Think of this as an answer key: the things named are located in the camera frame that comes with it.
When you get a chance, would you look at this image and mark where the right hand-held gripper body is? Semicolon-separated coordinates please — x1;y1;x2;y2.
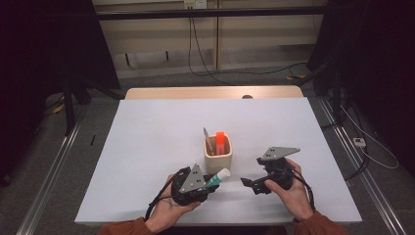
260;146;301;191

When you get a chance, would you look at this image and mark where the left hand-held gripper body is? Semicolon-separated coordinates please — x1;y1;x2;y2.
170;164;209;207

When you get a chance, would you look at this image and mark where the green and white glue stick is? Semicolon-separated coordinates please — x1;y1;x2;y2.
205;167;231;190

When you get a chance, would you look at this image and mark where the beige square cup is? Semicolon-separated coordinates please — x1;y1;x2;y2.
204;133;234;175

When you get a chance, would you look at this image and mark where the silver pen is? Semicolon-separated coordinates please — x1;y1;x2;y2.
203;127;215;156

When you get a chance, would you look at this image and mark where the orange highlighter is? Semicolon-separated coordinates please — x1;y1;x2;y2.
214;131;226;156

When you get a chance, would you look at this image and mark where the person's right hand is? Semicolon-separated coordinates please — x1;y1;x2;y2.
264;160;315;222

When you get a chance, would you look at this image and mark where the person's left hand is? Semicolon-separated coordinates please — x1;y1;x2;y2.
145;174;201;233

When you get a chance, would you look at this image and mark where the white table mat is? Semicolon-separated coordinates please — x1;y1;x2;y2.
73;97;363;227

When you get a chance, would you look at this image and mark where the black metal stand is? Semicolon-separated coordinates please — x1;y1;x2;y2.
62;74;125;136
302;62;346;126

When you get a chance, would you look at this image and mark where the black curtain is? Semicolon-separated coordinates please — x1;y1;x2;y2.
0;0;121;187
306;0;415;167

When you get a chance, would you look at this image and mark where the black horizontal bar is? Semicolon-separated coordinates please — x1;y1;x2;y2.
94;6;327;22

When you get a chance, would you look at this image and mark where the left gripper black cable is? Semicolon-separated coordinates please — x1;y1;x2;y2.
144;167;190;222

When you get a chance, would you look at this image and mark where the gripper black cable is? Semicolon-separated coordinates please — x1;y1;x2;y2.
287;169;317;213
144;167;190;222

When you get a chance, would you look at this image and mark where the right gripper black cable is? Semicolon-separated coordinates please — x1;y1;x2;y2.
287;169;317;213

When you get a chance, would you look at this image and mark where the black floor cable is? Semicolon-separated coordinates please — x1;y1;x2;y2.
346;107;370;181

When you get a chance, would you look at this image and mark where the metal floor rail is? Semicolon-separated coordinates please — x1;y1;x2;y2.
317;97;407;235
16;120;82;235

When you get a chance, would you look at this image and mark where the white floor cable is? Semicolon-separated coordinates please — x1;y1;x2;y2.
341;104;399;170

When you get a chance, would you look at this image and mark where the black wall cable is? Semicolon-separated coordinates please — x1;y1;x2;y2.
191;18;235;87
187;17;309;77

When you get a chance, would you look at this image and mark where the white wall socket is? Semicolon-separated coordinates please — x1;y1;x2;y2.
183;0;208;10

